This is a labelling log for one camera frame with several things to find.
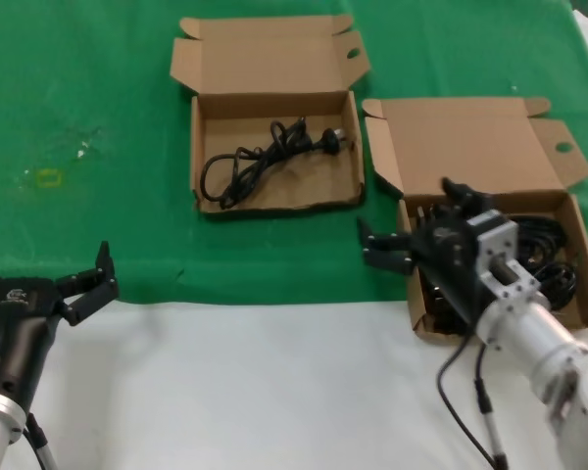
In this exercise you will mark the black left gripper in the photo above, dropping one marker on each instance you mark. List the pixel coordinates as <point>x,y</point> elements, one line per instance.
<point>19,318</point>

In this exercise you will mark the green tablecloth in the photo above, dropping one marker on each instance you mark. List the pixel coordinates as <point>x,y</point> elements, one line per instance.
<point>78,73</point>

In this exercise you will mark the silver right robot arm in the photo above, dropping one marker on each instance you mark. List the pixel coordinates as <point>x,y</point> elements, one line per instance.
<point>544,343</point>

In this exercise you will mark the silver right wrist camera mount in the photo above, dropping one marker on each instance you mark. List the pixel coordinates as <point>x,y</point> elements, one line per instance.
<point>500,254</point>

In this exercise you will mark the deep open cardboard box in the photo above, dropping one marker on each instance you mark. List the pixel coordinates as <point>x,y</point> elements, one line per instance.
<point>470,147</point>

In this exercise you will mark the shallow open cardboard box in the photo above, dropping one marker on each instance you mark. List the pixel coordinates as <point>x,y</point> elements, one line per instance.
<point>274,98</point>

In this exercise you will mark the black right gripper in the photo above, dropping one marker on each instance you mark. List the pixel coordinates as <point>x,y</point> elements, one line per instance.
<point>451,259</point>

